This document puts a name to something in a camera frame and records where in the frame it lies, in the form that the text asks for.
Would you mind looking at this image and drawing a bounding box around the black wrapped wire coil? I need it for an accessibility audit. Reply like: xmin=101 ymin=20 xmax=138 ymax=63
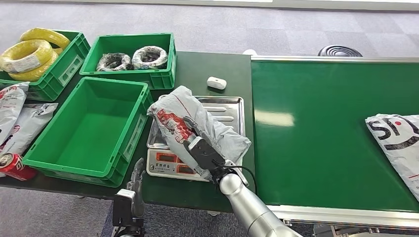
xmin=131 ymin=45 xmax=168 ymax=70
xmin=95 ymin=53 xmax=134 ymax=72

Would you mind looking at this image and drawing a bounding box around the red soda can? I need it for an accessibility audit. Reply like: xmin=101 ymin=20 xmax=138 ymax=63
xmin=0 ymin=153 xmax=38 ymax=182

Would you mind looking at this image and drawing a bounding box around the white electronic scale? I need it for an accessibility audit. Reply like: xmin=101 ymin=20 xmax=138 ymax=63
xmin=146 ymin=149 xmax=245 ymax=183

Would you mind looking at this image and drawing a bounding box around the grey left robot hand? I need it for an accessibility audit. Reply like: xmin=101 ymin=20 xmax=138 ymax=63
xmin=126 ymin=158 xmax=147 ymax=219

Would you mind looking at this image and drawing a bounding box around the crumpled grey courier bag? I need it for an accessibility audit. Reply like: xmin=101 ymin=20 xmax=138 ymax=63
xmin=0 ymin=81 xmax=31 ymax=146
xmin=0 ymin=103 xmax=59 ymax=156

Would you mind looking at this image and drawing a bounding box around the black round ribbed base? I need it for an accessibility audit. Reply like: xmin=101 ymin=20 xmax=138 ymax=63
xmin=317 ymin=44 xmax=363 ymax=57

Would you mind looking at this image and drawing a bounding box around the steel scale tray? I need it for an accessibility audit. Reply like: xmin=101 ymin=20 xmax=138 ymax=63
xmin=146 ymin=95 xmax=246 ymax=151

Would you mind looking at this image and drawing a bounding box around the small white rounded device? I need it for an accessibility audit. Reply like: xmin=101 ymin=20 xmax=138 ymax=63
xmin=207 ymin=76 xmax=227 ymax=90

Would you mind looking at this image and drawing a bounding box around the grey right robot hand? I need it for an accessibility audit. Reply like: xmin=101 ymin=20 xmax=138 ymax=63
xmin=182 ymin=115 xmax=250 ymax=188

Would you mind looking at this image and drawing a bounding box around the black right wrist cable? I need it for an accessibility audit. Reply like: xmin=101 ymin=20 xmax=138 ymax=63
xmin=222 ymin=165 xmax=257 ymax=196

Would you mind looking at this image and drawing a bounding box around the grey courier bag red print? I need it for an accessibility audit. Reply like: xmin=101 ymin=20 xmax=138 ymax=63
xmin=147 ymin=85 xmax=252 ymax=182

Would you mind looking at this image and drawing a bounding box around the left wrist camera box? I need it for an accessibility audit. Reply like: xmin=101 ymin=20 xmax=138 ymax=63
xmin=113 ymin=189 xmax=136 ymax=228

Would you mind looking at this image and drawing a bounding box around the grey courier bag black logo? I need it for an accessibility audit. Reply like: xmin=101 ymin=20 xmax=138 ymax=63
xmin=365 ymin=114 xmax=419 ymax=203

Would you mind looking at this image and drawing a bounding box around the large green plastic crate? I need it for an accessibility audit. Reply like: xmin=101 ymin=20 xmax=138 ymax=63
xmin=22 ymin=77 xmax=155 ymax=188

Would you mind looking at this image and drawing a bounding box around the yellow wire coil white label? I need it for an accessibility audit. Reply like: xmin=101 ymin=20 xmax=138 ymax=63
xmin=0 ymin=39 xmax=54 ymax=74

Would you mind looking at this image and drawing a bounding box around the green conveyor belt machine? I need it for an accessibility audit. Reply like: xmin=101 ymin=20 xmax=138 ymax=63
xmin=250 ymin=55 xmax=419 ymax=237

